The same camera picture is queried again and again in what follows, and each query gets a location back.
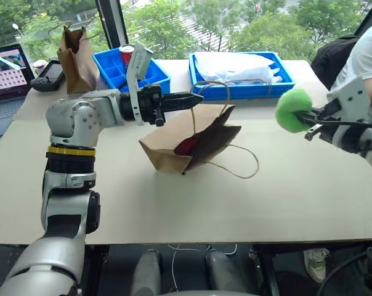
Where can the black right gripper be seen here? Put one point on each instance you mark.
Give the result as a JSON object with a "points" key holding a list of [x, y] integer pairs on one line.
{"points": [[327, 118]]}

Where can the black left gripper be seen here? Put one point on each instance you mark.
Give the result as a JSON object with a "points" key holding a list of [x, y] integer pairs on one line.
{"points": [[149, 103]]}

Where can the green plush toy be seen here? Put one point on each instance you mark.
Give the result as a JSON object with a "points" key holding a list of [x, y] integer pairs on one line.
{"points": [[289, 109]]}

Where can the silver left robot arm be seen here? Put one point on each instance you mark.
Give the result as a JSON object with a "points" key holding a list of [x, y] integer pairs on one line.
{"points": [[72, 120]]}

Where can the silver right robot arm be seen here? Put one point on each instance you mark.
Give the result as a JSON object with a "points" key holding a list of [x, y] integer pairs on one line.
{"points": [[370, 137]]}

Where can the red plush toy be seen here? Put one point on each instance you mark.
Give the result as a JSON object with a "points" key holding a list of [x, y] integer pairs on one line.
{"points": [[186, 146]]}

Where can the white plastic bag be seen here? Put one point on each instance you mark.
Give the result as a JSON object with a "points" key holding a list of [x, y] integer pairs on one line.
{"points": [[235, 68]]}

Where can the tall brown paper bag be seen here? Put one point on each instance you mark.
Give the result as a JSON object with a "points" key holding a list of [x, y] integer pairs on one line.
{"points": [[78, 64]]}

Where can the blue plastic crate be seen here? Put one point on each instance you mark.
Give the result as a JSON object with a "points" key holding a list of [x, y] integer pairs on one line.
{"points": [[241, 89]]}

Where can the red drink can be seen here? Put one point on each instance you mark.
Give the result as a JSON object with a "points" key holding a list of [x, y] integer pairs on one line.
{"points": [[126, 55]]}

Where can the blue compartment bin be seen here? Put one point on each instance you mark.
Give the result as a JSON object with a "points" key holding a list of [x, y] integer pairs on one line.
{"points": [[112, 69]]}

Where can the person in white shirt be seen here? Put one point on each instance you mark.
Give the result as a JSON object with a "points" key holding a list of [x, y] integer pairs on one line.
{"points": [[366, 58]]}

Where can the black handheld controller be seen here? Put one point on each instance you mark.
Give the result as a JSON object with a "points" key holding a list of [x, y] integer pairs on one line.
{"points": [[49, 77]]}

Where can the white cup with purple lid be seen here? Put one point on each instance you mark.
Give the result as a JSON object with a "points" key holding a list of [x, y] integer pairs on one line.
{"points": [[39, 66]]}

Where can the grey rounded robot leg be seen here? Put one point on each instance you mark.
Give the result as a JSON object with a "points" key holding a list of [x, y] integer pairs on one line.
{"points": [[146, 274], [224, 271]]}

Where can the grey laptop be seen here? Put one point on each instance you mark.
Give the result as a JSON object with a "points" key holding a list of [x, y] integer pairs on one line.
{"points": [[4, 80]]}

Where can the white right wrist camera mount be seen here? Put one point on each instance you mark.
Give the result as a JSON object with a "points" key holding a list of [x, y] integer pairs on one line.
{"points": [[350, 94]]}

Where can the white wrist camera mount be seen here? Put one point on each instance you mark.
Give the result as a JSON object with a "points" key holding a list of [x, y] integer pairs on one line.
{"points": [[350, 94], [139, 63]]}

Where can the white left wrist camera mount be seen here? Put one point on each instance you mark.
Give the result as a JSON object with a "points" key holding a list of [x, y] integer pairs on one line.
{"points": [[139, 63]]}

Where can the black window frame post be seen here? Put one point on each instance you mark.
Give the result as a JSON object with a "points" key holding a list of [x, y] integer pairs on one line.
{"points": [[113, 24]]}

